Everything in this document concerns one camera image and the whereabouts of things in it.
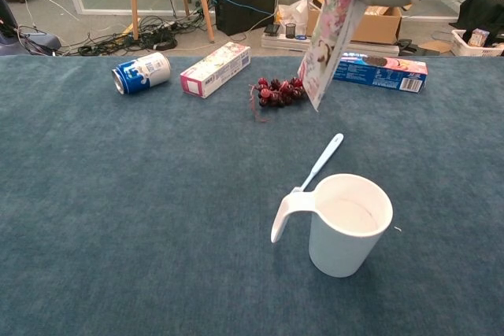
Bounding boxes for flat cardboard piece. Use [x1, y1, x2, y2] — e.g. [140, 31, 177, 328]
[417, 40, 454, 54]

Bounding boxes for blue and white can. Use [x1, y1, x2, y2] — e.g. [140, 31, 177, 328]
[111, 51, 172, 97]

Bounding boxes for aluminium profile platform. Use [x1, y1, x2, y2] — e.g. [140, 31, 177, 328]
[261, 32, 400, 57]

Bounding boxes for blue network cable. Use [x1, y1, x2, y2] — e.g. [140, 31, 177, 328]
[214, 0, 276, 19]

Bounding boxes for blue carpet mat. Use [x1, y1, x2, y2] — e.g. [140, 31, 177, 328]
[0, 54, 504, 336]

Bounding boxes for open cardboard box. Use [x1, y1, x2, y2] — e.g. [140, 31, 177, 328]
[290, 0, 432, 46]

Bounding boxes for dark blue rounded base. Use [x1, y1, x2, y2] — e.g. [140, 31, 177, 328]
[0, 0, 62, 57]

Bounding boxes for black flat floor bracket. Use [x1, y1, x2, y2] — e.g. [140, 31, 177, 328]
[397, 38, 430, 57]

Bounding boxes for black floor cable bundle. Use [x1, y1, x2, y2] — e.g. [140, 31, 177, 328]
[62, 15, 212, 57]

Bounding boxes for black computer tower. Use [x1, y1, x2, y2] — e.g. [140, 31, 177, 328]
[212, 0, 277, 37]

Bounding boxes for black cloth covered stand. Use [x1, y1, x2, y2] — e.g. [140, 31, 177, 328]
[458, 0, 504, 44]

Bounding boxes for pink floral toothpaste box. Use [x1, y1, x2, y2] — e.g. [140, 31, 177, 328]
[180, 41, 252, 100]

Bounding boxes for white plastic mug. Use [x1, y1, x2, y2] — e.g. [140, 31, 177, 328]
[270, 172, 394, 279]

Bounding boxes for white plastic bag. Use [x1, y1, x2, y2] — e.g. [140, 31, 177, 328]
[275, 0, 310, 36]

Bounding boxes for white toothpaste tube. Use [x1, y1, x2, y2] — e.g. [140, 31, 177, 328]
[298, 0, 374, 113]

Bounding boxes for white plastic basket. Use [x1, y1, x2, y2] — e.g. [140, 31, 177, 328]
[450, 28, 504, 57]

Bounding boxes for light blue toothbrush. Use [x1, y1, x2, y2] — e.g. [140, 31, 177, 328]
[291, 132, 345, 195]

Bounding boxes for red grape bunch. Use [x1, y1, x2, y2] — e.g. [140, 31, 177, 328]
[248, 75, 307, 124]

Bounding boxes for blue cookie box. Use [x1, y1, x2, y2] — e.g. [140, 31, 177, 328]
[332, 50, 428, 94]

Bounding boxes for small carton in basket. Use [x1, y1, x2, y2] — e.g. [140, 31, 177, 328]
[468, 28, 491, 47]

